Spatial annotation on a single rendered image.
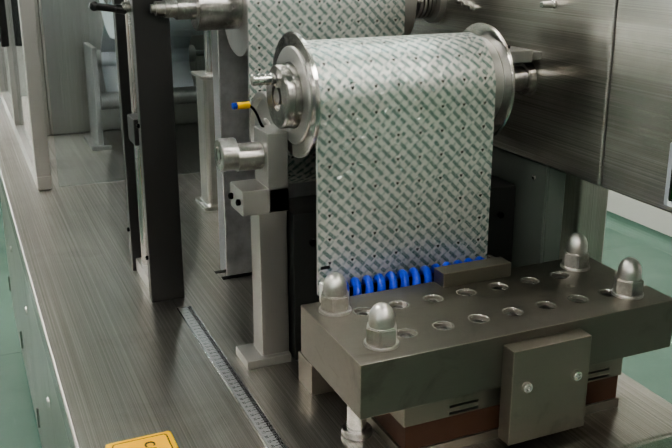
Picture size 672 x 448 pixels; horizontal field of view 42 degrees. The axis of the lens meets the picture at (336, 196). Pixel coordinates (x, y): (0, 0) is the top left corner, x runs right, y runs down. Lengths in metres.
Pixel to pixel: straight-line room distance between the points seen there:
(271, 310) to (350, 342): 0.23
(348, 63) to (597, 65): 0.30
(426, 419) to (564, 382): 0.16
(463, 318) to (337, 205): 0.19
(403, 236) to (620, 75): 0.31
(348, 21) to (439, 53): 0.22
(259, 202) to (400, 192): 0.17
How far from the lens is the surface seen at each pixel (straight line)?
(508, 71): 1.09
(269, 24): 1.20
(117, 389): 1.12
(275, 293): 1.12
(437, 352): 0.90
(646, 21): 1.02
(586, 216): 1.41
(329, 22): 1.23
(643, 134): 1.03
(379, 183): 1.03
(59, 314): 1.35
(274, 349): 1.15
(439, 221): 1.09
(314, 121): 0.98
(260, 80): 1.02
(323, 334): 0.94
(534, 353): 0.95
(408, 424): 0.94
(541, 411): 0.99
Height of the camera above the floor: 1.43
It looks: 17 degrees down
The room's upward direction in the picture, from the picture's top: straight up
